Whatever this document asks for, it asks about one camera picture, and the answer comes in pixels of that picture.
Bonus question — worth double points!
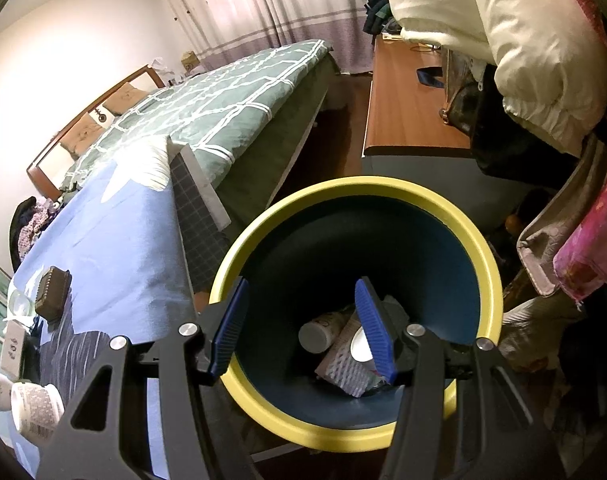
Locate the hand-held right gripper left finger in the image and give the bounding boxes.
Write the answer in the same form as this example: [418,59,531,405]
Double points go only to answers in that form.
[34,276,264,480]

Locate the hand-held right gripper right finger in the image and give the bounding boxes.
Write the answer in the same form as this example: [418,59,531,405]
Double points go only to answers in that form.
[354,276,567,480]

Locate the patterned white packet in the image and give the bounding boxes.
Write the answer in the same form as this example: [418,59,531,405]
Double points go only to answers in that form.
[314,327,384,400]

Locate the white plastic bottle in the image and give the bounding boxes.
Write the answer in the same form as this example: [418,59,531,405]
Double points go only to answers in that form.
[298,310,357,353]

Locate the yellow rimmed blue bin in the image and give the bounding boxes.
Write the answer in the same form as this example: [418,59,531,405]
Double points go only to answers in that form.
[207,176,504,453]

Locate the small printed plastic bottle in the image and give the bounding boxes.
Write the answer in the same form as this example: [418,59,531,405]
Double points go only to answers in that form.
[10,381,65,445]

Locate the blue printed tablecloth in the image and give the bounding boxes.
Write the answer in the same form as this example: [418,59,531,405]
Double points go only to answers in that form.
[6,137,232,478]

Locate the white plastic bag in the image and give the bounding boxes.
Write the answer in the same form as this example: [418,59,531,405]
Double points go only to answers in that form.
[501,295,584,371]

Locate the dark brown box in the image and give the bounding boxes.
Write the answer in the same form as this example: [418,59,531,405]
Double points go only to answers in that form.
[34,266,73,319]

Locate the wooden bed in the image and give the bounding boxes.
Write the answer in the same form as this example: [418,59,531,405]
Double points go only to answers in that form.
[26,39,344,231]

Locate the clear plastic container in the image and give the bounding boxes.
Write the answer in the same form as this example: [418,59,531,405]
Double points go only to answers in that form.
[4,285,39,326]

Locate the white rectangular box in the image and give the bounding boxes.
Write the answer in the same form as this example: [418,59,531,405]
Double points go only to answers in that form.
[0,321,27,373]

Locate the wooden desk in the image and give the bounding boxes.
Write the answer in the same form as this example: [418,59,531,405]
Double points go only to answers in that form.
[361,35,534,221]

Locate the green plaid duvet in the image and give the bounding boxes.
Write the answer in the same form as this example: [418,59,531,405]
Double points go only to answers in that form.
[61,39,334,193]

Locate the pink floral cloth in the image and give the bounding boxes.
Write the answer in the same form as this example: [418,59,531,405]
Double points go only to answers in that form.
[553,157,607,303]

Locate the brown patterned handbag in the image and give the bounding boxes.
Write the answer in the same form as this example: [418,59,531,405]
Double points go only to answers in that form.
[441,60,509,136]

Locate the brown pillow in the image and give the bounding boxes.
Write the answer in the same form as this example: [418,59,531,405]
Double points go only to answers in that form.
[61,112,107,156]
[102,85,149,116]

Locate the dark blue pouch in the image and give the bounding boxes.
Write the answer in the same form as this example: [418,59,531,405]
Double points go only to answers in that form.
[416,66,448,88]

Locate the pile of dark clothes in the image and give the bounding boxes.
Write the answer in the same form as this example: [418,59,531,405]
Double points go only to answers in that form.
[362,0,401,36]

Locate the pink striped curtain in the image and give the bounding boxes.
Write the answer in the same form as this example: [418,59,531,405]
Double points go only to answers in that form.
[151,0,389,73]

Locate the cream puffer jacket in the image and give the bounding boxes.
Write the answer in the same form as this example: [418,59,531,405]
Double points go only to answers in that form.
[383,0,607,158]

